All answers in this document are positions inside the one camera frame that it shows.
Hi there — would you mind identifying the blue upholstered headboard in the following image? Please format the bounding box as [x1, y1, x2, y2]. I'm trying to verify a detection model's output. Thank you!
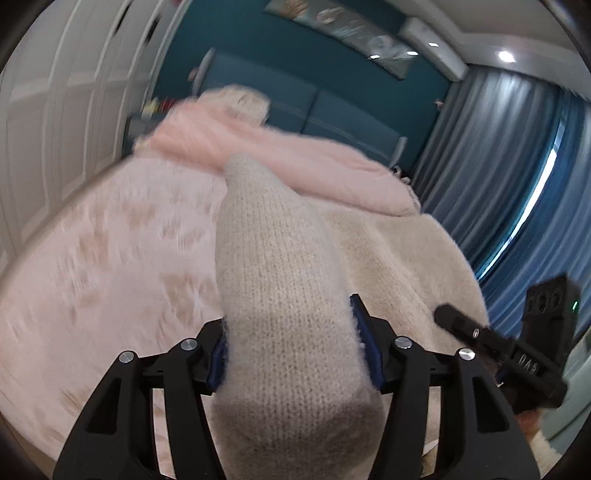
[191, 48, 408, 169]

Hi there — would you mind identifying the grey bedside table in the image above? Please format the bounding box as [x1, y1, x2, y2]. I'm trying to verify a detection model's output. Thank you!
[121, 98, 170, 158]

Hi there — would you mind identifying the blue grey curtain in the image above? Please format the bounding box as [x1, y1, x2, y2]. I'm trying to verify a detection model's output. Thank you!
[412, 66, 590, 336]

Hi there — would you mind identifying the pink folded blanket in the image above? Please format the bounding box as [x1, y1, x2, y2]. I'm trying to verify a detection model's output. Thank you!
[134, 100, 421, 217]

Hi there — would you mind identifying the pink butterfly bedspread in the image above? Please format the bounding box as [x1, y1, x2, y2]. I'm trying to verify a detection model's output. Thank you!
[1, 158, 226, 460]

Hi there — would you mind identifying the wall picture frame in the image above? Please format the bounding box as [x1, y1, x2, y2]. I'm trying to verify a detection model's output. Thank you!
[263, 0, 419, 80]

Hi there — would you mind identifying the beige knitted sweater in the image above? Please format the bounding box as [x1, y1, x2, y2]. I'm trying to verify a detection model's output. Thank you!
[211, 156, 488, 479]

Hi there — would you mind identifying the white panelled wardrobe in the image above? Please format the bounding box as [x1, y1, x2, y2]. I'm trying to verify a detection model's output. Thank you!
[1, 0, 189, 269]

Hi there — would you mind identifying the cream plush pillow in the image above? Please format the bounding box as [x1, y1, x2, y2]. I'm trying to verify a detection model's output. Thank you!
[197, 84, 271, 126]

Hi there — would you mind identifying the person's right hand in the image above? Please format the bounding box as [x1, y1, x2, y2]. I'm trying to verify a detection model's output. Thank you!
[516, 409, 541, 441]

